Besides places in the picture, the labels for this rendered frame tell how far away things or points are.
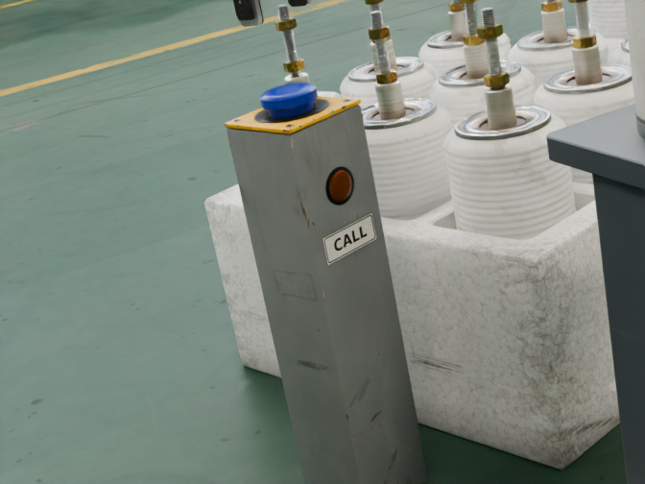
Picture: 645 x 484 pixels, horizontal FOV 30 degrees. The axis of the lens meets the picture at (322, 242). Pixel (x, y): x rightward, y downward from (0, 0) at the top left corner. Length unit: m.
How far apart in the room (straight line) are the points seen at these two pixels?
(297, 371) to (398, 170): 0.20
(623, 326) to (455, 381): 0.26
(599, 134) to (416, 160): 0.29
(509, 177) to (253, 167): 0.20
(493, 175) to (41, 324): 0.70
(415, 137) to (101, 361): 0.48
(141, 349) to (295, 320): 0.45
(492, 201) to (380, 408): 0.18
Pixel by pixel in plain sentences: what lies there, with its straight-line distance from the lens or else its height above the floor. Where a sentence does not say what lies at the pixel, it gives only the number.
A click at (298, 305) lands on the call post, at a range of 0.87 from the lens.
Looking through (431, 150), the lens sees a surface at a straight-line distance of 1.00.
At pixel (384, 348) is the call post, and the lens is 0.90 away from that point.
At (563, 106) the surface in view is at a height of 0.24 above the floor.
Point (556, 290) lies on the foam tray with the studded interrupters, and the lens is 0.90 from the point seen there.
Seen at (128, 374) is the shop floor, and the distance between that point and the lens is 1.26.
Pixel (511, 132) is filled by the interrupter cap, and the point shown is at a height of 0.25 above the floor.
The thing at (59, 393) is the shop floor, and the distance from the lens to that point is 1.27.
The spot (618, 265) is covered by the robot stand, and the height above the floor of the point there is 0.22.
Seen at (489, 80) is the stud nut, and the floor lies 0.29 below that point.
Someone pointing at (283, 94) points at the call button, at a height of 0.33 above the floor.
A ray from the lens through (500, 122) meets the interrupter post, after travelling 0.94.
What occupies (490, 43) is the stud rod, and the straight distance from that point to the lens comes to 0.93.
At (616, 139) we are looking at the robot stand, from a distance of 0.72.
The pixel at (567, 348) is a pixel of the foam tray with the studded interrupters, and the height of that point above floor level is 0.10.
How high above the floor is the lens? 0.52
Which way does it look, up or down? 20 degrees down
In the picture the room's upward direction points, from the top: 11 degrees counter-clockwise
